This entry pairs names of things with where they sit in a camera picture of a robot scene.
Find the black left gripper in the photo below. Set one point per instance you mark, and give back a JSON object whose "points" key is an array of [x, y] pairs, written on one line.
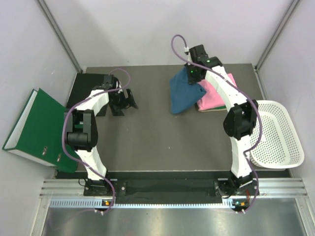
{"points": [[126, 103]]}

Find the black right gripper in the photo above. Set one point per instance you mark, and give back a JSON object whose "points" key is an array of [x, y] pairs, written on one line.
{"points": [[191, 79]]}

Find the blue t shirt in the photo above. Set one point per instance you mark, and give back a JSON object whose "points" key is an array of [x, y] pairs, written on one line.
{"points": [[182, 94]]}

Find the pink t shirt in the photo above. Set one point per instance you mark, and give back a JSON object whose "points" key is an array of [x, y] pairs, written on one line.
{"points": [[211, 99]]}

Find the white perforated plastic basket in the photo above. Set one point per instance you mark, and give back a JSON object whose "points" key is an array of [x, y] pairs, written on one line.
{"points": [[279, 147]]}

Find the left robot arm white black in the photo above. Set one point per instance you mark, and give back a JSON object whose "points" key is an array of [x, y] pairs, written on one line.
{"points": [[81, 135]]}

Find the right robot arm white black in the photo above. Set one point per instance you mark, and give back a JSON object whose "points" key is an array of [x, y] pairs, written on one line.
{"points": [[239, 121]]}

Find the green folded t shirt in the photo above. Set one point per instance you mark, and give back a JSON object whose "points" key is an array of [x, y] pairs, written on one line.
{"points": [[219, 108]]}

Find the green ring binder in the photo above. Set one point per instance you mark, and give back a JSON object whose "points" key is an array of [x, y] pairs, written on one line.
{"points": [[37, 133]]}

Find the grey slotted cable duct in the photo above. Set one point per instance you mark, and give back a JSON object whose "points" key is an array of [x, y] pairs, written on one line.
{"points": [[103, 204]]}

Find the right aluminium corner post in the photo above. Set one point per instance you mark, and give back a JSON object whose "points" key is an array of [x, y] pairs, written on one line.
{"points": [[277, 33]]}

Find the aluminium corner post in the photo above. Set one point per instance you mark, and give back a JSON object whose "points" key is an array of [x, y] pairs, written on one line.
{"points": [[277, 33], [58, 33]]}

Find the left aluminium corner post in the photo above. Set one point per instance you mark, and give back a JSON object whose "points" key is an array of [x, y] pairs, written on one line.
{"points": [[58, 33]]}

